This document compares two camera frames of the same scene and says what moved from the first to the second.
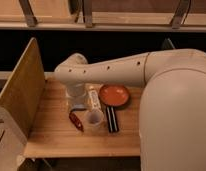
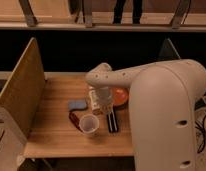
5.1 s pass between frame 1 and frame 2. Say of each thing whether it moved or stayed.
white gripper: moved
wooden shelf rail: stayed
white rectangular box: stayed
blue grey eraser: stayed
